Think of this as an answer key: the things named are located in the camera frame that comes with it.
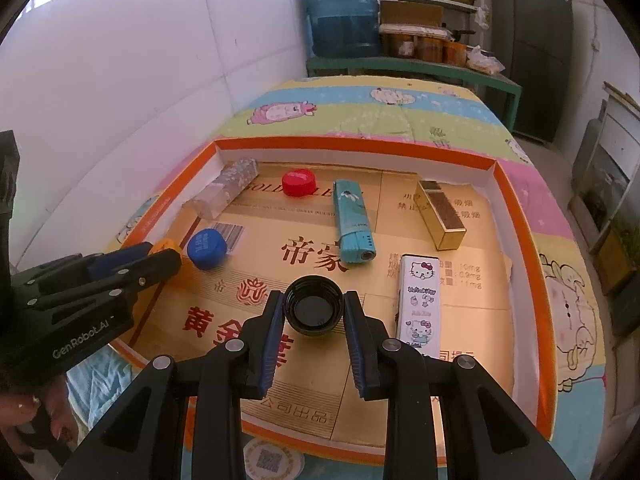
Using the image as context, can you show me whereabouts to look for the person's left hand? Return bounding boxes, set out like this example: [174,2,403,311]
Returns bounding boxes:
[0,377,76,456]

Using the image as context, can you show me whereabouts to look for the teal lighter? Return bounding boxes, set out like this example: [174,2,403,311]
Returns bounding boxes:
[333,179,376,266]

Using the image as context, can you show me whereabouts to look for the cartoon printed blanket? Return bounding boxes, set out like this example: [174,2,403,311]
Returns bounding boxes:
[65,74,608,480]

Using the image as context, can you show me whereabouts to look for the yellow-orange bottle cap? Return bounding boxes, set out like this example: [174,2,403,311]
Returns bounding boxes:
[150,237,193,286]

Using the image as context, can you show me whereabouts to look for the blue water jug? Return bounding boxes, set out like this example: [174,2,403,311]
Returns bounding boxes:
[301,0,381,59]

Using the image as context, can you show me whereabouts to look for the gold lighter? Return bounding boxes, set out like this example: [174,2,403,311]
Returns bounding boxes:
[415,179,468,251]

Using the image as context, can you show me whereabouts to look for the brown glass jar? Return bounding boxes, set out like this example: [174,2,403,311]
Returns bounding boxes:
[385,32,416,58]
[416,35,445,61]

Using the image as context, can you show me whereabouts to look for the blue bottle cap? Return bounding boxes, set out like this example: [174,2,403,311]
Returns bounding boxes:
[186,228,227,270]

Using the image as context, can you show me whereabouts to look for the clear lighter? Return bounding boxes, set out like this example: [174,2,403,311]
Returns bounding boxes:
[185,158,258,218]

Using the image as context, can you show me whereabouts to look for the red bottle cap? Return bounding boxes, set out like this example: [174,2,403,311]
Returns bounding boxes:
[281,168,317,197]

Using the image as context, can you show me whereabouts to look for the brown cardboard box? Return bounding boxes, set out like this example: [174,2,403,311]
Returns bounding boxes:
[380,0,445,26]

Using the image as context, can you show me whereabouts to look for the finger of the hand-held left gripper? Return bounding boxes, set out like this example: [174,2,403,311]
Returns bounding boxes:
[12,241,154,291]
[15,250,182,311]

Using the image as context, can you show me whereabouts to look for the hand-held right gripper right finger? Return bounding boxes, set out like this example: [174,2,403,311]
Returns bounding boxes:
[343,291,576,480]

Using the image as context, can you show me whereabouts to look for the gold printed cardboard sheet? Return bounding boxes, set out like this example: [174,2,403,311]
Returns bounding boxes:
[130,160,516,446]

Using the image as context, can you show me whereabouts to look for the black bottle cap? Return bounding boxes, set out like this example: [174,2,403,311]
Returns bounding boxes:
[283,276,345,337]

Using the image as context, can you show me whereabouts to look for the white cartoon print lighter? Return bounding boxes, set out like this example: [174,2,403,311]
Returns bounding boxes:
[396,254,443,353]

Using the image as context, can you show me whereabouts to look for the plastic bag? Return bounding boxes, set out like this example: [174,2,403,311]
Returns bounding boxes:
[466,45,506,75]

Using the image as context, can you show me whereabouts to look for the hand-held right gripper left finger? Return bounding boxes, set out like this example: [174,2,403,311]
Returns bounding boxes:
[70,290,287,480]

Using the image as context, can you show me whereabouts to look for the dark grey refrigerator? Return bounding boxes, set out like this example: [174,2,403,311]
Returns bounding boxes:
[490,0,573,143]

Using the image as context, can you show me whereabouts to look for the orange rimmed cardboard box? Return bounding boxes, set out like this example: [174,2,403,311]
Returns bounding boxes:
[102,135,558,466]

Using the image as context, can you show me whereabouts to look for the white side cabinet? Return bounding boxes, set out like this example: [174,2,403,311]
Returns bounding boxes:
[570,82,640,336]

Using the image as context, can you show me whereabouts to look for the green shelf unit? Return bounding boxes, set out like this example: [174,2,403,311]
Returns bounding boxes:
[305,0,523,133]

